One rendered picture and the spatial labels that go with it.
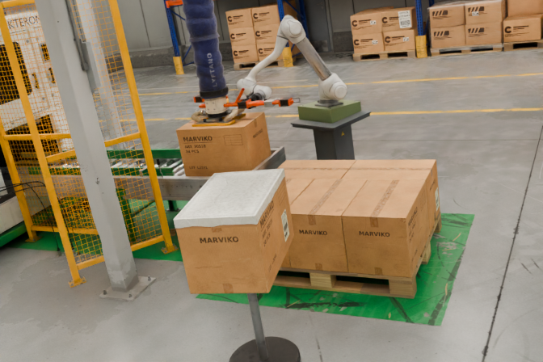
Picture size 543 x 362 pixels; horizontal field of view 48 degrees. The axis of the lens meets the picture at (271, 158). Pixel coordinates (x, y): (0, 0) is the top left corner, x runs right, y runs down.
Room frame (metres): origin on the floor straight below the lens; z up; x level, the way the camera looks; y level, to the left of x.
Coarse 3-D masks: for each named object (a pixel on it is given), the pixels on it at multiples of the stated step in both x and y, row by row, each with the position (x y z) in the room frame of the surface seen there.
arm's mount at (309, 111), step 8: (304, 104) 5.12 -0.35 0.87; (312, 104) 5.09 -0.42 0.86; (344, 104) 4.95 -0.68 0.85; (352, 104) 4.97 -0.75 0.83; (304, 112) 5.03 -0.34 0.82; (312, 112) 4.95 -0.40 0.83; (320, 112) 4.88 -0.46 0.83; (328, 112) 4.81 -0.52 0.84; (336, 112) 4.84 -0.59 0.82; (344, 112) 4.90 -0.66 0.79; (352, 112) 4.96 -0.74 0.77; (312, 120) 4.96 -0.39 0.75; (320, 120) 4.89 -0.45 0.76; (328, 120) 4.82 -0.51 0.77; (336, 120) 4.83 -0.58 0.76
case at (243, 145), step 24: (192, 120) 4.85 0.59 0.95; (240, 120) 4.59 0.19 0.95; (264, 120) 4.73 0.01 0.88; (192, 144) 4.59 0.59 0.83; (216, 144) 4.50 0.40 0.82; (240, 144) 4.42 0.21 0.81; (264, 144) 4.66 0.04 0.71; (192, 168) 4.61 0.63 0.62; (216, 168) 4.52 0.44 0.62; (240, 168) 4.43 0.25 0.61
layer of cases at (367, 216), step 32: (288, 160) 4.65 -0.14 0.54; (320, 160) 4.52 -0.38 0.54; (352, 160) 4.40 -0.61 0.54; (384, 160) 4.28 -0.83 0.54; (416, 160) 4.17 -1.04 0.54; (288, 192) 3.94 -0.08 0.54; (320, 192) 3.85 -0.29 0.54; (352, 192) 3.75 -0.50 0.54; (384, 192) 3.67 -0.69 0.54; (416, 192) 3.58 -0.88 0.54; (320, 224) 3.49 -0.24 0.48; (352, 224) 3.39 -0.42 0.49; (384, 224) 3.30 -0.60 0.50; (416, 224) 3.45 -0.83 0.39; (288, 256) 3.61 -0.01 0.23; (320, 256) 3.50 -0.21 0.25; (352, 256) 3.40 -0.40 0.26; (384, 256) 3.31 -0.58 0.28; (416, 256) 3.39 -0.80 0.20
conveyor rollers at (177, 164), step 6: (72, 162) 5.69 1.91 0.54; (114, 162) 5.42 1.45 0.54; (120, 162) 5.37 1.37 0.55; (126, 162) 5.33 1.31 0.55; (132, 162) 5.36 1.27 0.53; (144, 162) 5.25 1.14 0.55; (156, 162) 5.24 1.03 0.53; (162, 162) 5.18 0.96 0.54; (168, 162) 5.12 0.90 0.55; (174, 162) 5.17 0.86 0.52; (180, 162) 5.11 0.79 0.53; (174, 168) 5.01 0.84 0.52; (180, 168) 4.94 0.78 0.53; (180, 174) 4.78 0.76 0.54
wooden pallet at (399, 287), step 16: (320, 272) 3.51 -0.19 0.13; (336, 272) 3.46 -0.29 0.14; (416, 272) 3.35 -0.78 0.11; (320, 288) 3.51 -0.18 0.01; (336, 288) 3.46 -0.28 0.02; (352, 288) 3.43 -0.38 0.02; (368, 288) 3.40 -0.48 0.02; (384, 288) 3.37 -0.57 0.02; (400, 288) 3.27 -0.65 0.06; (416, 288) 3.32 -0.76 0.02
